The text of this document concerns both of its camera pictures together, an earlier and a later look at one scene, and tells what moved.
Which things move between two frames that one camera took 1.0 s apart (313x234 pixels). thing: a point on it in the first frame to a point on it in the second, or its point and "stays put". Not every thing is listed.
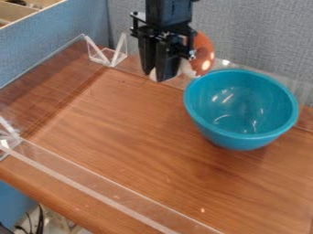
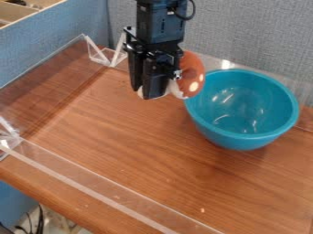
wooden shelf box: (19, 10) stays put
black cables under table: (30, 224) stays put
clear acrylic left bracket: (10, 137) stays put
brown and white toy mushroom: (197, 66) to (192, 79)
